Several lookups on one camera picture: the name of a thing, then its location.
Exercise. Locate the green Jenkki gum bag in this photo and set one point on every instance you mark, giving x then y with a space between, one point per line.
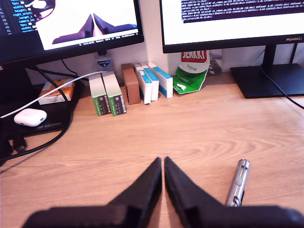
187 83

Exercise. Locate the blue shield badge tag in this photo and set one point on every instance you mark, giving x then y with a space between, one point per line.
103 64

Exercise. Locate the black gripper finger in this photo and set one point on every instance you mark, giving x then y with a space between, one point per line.
145 197
183 194

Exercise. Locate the large black Huawei monitor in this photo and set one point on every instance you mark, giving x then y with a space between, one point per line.
213 33

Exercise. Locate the metallic laser pointer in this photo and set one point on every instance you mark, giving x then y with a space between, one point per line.
240 180

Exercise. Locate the green and white box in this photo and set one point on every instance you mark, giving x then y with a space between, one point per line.
118 104
102 107

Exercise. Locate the brown cardboard box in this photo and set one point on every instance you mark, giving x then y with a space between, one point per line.
133 90

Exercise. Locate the orange and white box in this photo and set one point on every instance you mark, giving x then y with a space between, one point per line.
54 97

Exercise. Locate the black TUF Gaming laptop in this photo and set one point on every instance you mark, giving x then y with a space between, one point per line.
57 114

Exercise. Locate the white and blue box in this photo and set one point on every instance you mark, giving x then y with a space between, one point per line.
154 90
166 88
146 92

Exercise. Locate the smaller black monitor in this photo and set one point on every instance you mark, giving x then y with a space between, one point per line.
71 35

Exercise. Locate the white earbuds case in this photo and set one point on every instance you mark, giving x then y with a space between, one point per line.
29 117

